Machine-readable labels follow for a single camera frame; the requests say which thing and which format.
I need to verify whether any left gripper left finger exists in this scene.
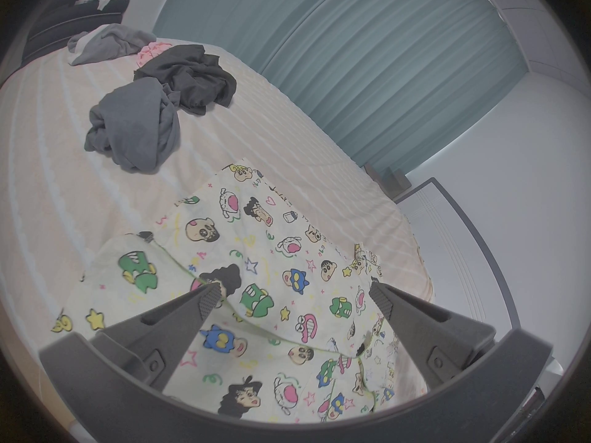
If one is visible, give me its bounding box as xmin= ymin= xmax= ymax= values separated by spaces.
xmin=92 ymin=283 xmax=222 ymax=392

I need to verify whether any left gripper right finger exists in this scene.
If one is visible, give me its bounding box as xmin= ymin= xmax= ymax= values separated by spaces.
xmin=371 ymin=282 xmax=497 ymax=392

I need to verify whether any white printed pyjama top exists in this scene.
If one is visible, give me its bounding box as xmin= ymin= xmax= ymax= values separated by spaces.
xmin=51 ymin=157 xmax=428 ymax=425

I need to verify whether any bed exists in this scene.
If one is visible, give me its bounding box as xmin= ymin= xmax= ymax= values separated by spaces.
xmin=0 ymin=21 xmax=525 ymax=437

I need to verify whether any grey bedside table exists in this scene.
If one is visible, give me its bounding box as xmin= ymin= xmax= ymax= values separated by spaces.
xmin=362 ymin=164 xmax=409 ymax=197

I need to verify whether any dark grey garment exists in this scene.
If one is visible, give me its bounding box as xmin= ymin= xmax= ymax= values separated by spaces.
xmin=83 ymin=78 xmax=182 ymax=173

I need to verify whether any black garment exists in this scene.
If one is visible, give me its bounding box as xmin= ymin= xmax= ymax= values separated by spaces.
xmin=133 ymin=44 xmax=237 ymax=116

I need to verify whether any blue-green curtain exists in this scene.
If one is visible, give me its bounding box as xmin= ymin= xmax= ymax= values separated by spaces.
xmin=152 ymin=0 xmax=529 ymax=174

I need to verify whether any pink garment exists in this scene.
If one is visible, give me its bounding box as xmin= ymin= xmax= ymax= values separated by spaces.
xmin=135 ymin=41 xmax=171 ymax=68

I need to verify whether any grey and white garment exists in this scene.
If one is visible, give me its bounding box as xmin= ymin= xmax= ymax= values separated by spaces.
xmin=67 ymin=23 xmax=158 ymax=66

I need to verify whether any black slatted furniture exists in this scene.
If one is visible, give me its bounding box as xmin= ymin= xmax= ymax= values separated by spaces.
xmin=25 ymin=0 xmax=131 ymax=59

